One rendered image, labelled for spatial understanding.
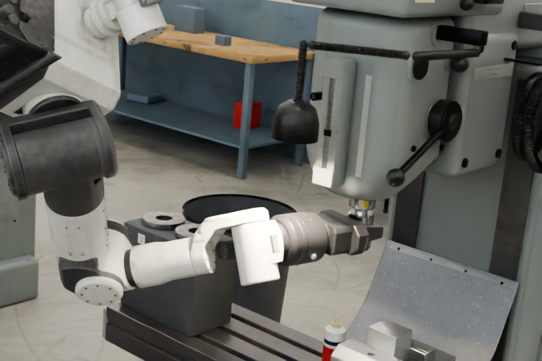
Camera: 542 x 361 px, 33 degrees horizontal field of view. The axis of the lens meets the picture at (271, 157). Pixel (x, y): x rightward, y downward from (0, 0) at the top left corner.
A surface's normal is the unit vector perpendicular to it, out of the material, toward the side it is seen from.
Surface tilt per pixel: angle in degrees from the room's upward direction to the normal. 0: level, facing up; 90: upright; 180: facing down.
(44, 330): 0
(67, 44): 58
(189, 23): 90
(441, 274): 63
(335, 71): 90
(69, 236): 125
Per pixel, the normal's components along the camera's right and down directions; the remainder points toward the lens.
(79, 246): 0.02, 0.76
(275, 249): 0.57, -0.21
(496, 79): 0.76, 0.22
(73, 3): 0.80, -0.36
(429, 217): -0.65, 0.14
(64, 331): 0.08, -0.97
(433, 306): -0.55, -0.32
